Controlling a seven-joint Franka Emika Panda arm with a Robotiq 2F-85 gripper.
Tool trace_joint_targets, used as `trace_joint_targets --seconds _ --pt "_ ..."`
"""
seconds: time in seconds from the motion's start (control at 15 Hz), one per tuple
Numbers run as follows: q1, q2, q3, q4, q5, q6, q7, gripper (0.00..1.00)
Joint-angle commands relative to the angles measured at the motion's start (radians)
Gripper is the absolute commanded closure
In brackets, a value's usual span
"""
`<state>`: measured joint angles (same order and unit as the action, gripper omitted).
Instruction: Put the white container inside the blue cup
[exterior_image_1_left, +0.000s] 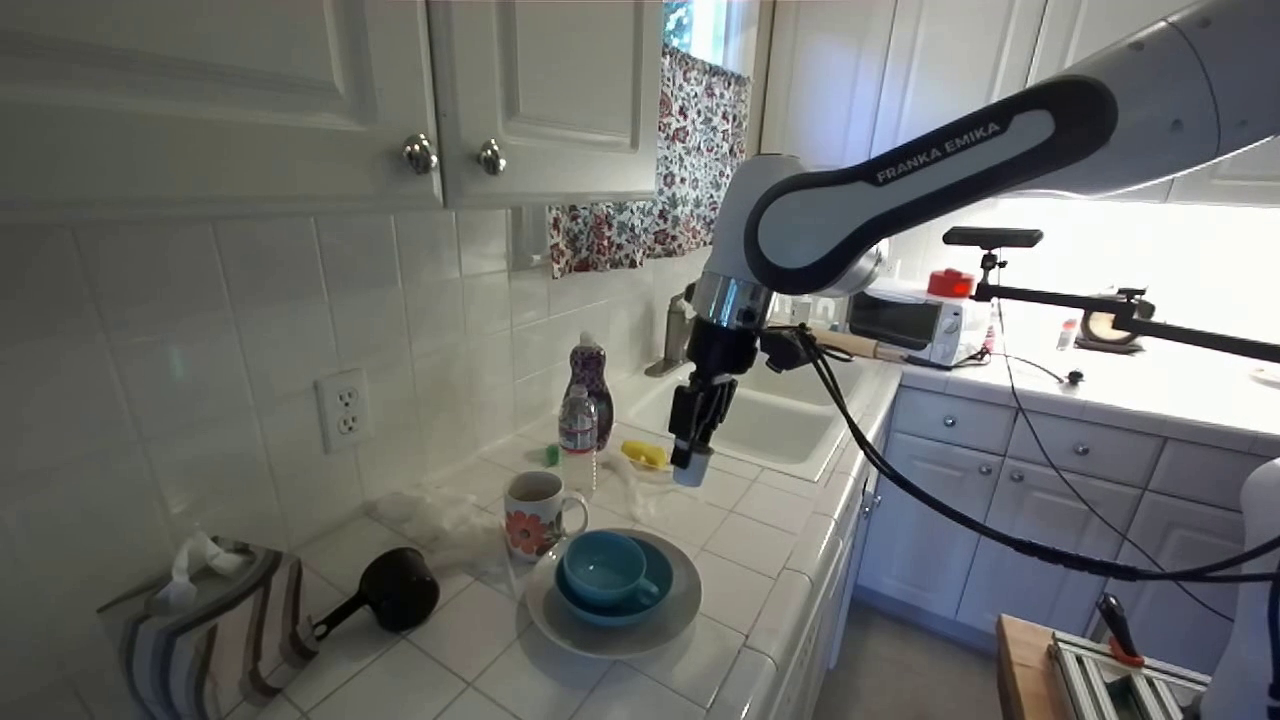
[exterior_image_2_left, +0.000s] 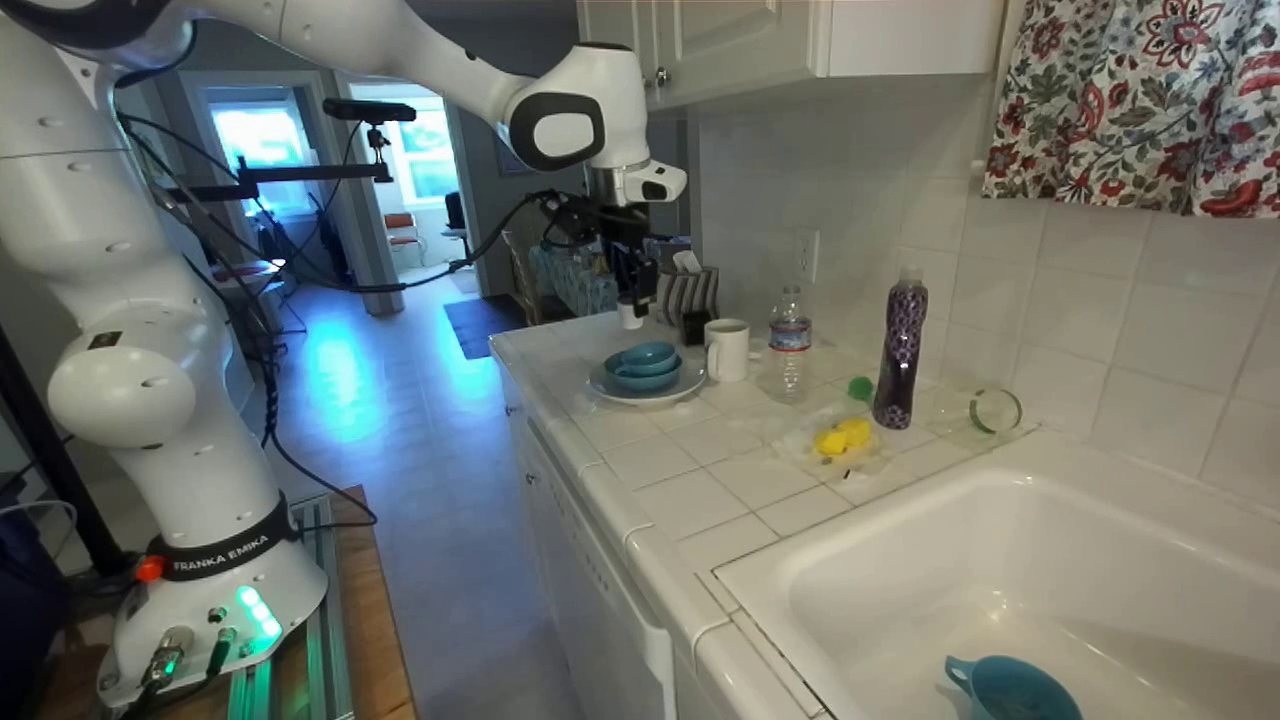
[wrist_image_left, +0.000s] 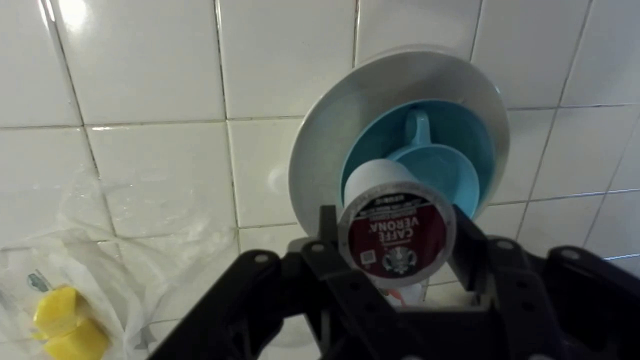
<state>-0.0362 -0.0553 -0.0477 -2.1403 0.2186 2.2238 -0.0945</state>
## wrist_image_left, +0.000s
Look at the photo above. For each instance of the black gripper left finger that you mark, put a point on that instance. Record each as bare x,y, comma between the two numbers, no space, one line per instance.
329,230

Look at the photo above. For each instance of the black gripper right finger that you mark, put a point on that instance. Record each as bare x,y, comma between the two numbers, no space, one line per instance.
474,256

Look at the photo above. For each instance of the coffee pod with label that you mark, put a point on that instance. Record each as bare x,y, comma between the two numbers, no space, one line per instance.
397,233

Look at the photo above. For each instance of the grey round plate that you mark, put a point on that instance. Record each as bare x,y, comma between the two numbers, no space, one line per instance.
347,112

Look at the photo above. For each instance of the blue bowl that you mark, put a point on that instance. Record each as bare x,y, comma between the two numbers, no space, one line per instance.
460,127

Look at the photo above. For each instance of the clear plastic bag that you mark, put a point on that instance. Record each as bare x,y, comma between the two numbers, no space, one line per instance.
166,267

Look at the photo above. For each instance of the yellow plastic object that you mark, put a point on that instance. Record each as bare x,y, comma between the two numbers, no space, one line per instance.
67,326

